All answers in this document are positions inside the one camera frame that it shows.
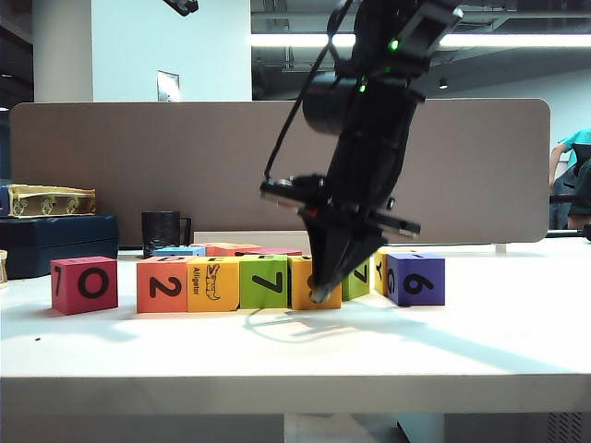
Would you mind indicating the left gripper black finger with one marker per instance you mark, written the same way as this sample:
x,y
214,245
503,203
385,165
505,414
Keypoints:
x,y
180,5
194,4

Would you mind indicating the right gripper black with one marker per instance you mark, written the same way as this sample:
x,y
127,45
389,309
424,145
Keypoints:
x,y
351,212

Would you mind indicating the yellow P letter block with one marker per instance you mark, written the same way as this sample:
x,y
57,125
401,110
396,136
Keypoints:
x,y
300,286

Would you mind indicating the green E letter block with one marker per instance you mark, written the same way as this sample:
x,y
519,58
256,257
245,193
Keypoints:
x,y
263,283

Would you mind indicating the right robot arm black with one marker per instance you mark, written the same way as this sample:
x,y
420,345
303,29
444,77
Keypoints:
x,y
374,115

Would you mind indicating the green N letter block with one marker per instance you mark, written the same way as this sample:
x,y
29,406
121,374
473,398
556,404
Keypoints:
x,y
360,287

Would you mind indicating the yellow T Y letter block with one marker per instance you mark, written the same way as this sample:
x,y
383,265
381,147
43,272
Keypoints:
x,y
379,277

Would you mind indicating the crimson tree letter block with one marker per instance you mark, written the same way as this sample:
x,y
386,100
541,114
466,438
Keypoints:
x,y
281,252

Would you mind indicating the purple G letter block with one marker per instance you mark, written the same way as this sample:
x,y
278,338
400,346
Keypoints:
x,y
415,281

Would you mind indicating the orange ice cream letter block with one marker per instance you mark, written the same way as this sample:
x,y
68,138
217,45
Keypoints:
x,y
231,250

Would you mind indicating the yellow alligator letter block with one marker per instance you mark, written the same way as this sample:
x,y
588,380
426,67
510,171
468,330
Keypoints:
x,y
212,286

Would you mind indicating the blue fish letter block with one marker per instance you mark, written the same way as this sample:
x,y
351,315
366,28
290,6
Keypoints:
x,y
177,252

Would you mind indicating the orange D letter block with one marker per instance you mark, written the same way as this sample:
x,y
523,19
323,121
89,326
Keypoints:
x,y
161,286

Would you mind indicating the crimson rabbit letter block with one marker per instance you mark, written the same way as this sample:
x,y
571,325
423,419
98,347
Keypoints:
x,y
83,286

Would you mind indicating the brown desk divider screen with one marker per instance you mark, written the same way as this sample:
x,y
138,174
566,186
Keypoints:
x,y
138,161

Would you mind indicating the black mug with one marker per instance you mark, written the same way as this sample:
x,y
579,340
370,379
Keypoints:
x,y
159,233

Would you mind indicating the black ceiling spotlight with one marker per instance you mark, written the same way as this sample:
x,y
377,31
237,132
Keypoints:
x,y
443,84

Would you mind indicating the black bar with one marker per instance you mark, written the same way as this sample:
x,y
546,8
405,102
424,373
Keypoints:
x,y
587,233

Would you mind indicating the person in background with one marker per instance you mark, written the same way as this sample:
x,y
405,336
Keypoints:
x,y
575,143

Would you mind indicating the blue box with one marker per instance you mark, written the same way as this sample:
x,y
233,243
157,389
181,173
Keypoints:
x,y
3,203

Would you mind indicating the navy blue case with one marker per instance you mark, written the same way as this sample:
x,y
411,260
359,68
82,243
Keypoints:
x,y
60,244

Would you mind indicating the ceiling light strip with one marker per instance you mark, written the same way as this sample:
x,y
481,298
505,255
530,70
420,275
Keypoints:
x,y
508,40

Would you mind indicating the vented grey panel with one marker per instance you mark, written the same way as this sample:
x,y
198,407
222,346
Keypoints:
x,y
565,429

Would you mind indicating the small wooden item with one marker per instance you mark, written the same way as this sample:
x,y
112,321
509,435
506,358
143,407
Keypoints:
x,y
3,267

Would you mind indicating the white wall sign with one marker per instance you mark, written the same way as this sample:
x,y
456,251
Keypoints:
x,y
167,86

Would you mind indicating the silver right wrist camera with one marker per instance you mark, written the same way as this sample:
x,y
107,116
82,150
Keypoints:
x,y
281,194

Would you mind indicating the white divider foot bracket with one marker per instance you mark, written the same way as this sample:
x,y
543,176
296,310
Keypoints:
x,y
501,248

